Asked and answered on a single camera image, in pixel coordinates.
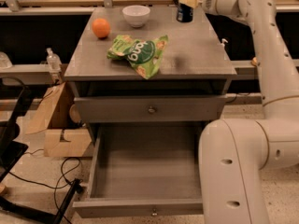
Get white ceramic bowl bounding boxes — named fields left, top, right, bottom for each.
left=122, top=5, right=150, bottom=28

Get cardboard box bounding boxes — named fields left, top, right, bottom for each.
left=25, top=83, right=93, bottom=158

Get small white pump bottle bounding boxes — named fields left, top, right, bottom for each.
left=221, top=38, right=228, bottom=48

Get blue pepsi can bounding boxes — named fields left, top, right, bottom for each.
left=177, top=3, right=193, bottom=22

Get green chip bag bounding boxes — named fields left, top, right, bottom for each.
left=107, top=35, right=168, bottom=79

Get open grey lower drawer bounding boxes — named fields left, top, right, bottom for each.
left=73, top=122, right=203, bottom=218

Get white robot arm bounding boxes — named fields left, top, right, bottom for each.
left=179, top=0, right=299, bottom=224

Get clear sanitizer bottle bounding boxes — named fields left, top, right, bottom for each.
left=47, top=48, right=62, bottom=72

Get grey drawer cabinet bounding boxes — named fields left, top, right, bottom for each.
left=65, top=7, right=235, bottom=137

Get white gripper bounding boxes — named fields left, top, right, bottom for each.
left=178, top=0, right=241, bottom=17

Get grey upper drawer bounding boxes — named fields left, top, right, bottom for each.
left=75, top=95, right=225, bottom=123

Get orange fruit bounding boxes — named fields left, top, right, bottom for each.
left=92, top=19, right=110, bottom=38

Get black chair frame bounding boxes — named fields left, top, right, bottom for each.
left=0, top=77, right=82, bottom=224

